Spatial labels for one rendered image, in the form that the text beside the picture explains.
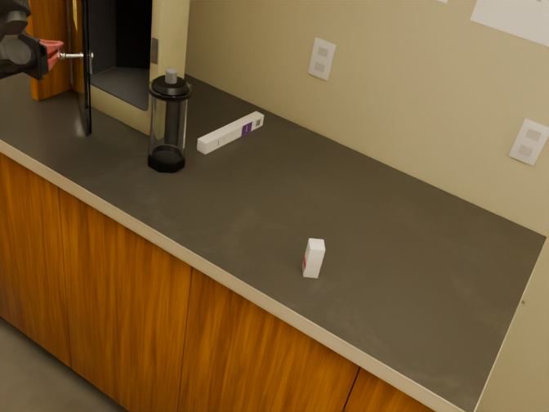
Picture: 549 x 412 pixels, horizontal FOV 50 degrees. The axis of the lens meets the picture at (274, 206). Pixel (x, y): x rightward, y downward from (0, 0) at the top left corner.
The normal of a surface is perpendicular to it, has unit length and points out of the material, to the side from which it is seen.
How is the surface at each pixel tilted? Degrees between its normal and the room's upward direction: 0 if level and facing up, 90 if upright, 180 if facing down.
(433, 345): 0
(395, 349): 0
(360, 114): 90
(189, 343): 90
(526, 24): 90
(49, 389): 0
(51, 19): 90
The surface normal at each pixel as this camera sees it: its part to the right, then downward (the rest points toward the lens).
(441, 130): -0.53, 0.44
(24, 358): 0.16, -0.79
